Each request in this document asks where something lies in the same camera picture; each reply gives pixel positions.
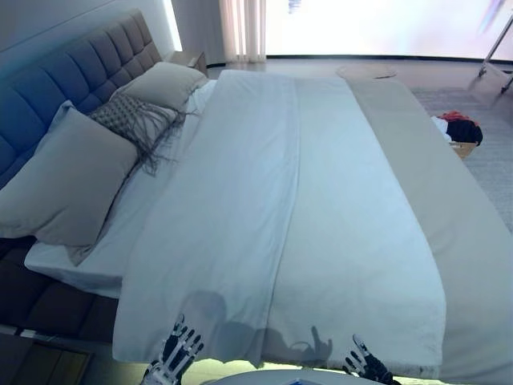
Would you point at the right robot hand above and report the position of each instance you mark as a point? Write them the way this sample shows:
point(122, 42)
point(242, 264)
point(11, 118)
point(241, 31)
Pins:
point(372, 367)

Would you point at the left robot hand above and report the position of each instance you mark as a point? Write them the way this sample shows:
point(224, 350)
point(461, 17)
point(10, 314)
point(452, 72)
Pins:
point(176, 357)

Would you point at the white duvet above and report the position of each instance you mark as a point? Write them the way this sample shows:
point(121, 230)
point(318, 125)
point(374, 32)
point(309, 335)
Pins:
point(300, 200)

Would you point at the beige textured bed runner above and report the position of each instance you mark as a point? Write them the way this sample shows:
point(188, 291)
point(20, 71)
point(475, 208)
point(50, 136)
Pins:
point(453, 220)

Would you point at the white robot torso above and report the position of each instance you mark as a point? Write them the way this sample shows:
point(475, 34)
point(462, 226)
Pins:
point(280, 377)

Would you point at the mattress with white sheet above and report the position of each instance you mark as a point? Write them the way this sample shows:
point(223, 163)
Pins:
point(108, 248)

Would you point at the large beige pillow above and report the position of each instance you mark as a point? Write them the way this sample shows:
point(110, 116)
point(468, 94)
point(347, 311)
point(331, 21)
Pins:
point(68, 188)

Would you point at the grey area rug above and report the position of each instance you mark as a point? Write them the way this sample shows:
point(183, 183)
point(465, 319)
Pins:
point(493, 176)

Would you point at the wooden laundry basket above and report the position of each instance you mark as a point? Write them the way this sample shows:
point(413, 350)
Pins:
point(467, 149)

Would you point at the grey fringed woven cushion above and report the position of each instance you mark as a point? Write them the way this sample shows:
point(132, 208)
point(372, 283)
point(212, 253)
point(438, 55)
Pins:
point(128, 116)

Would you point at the white garment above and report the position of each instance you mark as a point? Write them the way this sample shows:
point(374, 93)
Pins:
point(440, 126)

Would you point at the black garment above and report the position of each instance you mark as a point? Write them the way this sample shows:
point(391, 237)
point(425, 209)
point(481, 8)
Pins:
point(465, 132)

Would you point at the red garment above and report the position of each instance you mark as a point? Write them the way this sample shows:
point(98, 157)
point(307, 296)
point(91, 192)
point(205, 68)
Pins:
point(453, 116)

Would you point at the small beige pillow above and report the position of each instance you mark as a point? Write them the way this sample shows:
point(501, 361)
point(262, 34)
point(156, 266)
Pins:
point(164, 84)

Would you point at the light wooden nightstand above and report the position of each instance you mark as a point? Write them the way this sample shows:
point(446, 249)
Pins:
point(188, 62)

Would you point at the tufted upholstered headboard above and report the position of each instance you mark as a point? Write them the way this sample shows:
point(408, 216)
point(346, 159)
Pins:
point(80, 72)

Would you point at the beige curtain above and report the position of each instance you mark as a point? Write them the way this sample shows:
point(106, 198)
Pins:
point(242, 28)

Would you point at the metal stand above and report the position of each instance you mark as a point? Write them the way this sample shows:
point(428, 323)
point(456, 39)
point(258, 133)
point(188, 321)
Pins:
point(495, 44)

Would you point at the brown upholstered bed frame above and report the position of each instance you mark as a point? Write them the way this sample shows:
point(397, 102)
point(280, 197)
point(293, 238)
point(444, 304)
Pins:
point(52, 297)

